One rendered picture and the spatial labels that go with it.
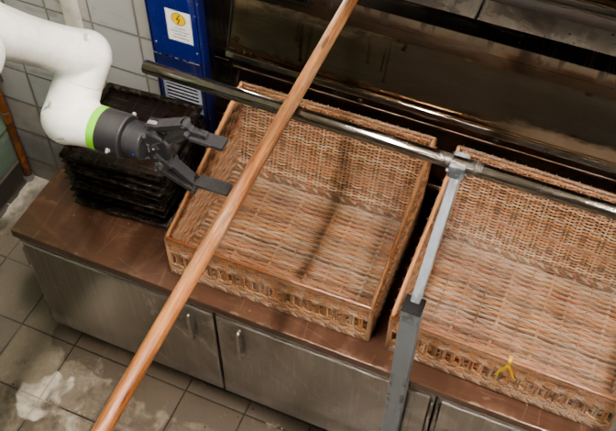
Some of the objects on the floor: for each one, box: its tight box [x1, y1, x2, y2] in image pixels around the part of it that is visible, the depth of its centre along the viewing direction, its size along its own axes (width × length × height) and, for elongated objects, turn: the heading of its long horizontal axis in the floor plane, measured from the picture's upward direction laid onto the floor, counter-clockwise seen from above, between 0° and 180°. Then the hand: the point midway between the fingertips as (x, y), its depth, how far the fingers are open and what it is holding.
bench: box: [11, 140, 616, 431], centre depth 247 cm, size 56×242×58 cm, turn 67°
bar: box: [141, 60, 616, 431], centre depth 215 cm, size 31×127×118 cm, turn 67°
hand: (222, 166), depth 171 cm, fingers open, 13 cm apart
